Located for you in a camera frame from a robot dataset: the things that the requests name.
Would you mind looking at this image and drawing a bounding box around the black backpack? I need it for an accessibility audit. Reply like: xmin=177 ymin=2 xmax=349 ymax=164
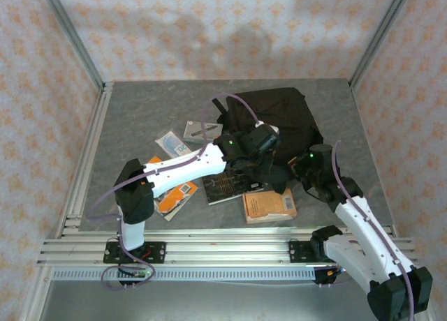
xmin=215 ymin=87 xmax=325 ymax=196

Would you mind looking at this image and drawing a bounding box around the black paperback book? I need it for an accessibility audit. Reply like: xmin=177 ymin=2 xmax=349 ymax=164
xmin=201 ymin=170 xmax=267 ymax=206

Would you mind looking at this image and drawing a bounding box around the grey CD case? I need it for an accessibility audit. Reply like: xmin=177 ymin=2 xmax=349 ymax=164
xmin=183 ymin=120 xmax=224 ymax=146

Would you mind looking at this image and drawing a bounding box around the tan orange paperback book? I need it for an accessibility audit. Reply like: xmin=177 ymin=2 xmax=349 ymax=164
xmin=242 ymin=188 xmax=298 ymax=225

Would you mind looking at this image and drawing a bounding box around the clear ruler set pouch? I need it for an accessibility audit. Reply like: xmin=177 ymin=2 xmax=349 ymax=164
xmin=154 ymin=130 xmax=193 ymax=158

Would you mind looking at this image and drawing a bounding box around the orange magazine book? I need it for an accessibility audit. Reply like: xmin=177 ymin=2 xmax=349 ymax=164
xmin=146 ymin=156 xmax=199 ymax=223

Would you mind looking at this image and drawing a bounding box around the grey metal panel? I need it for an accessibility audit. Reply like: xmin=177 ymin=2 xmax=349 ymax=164
xmin=38 ymin=281 xmax=371 ymax=321

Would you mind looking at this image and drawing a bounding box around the aluminium side rail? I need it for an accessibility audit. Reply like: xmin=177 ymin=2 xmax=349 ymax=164
xmin=348 ymin=80 xmax=399 ymax=238
xmin=55 ymin=82 xmax=115 ymax=238

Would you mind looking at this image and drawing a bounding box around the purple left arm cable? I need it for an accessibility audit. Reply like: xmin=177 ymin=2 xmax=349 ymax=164
xmin=85 ymin=92 xmax=263 ymax=291

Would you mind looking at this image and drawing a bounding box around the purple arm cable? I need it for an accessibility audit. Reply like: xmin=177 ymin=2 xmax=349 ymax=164
xmin=85 ymin=92 xmax=263 ymax=291
xmin=316 ymin=140 xmax=416 ymax=321

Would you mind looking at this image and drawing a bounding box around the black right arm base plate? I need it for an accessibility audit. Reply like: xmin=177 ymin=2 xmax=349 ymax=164
xmin=288 ymin=239 xmax=317 ymax=264

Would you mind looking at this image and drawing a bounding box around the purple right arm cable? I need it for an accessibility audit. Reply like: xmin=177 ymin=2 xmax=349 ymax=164
xmin=316 ymin=140 xmax=416 ymax=321

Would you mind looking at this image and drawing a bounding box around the aluminium front rail beam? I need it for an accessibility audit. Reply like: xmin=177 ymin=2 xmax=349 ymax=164
xmin=36 ymin=225 xmax=418 ymax=268

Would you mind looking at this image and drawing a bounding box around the slotted grey cable duct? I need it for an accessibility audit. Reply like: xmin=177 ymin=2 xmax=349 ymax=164
xmin=52 ymin=267 xmax=317 ymax=283

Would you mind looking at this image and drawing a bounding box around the aluminium frame post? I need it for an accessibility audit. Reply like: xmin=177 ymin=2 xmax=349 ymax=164
xmin=37 ymin=0 xmax=105 ymax=91
xmin=349 ymin=0 xmax=417 ymax=90
xmin=19 ymin=264 xmax=53 ymax=321

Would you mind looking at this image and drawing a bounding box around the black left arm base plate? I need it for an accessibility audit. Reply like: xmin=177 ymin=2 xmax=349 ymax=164
xmin=103 ymin=241 xmax=167 ymax=265

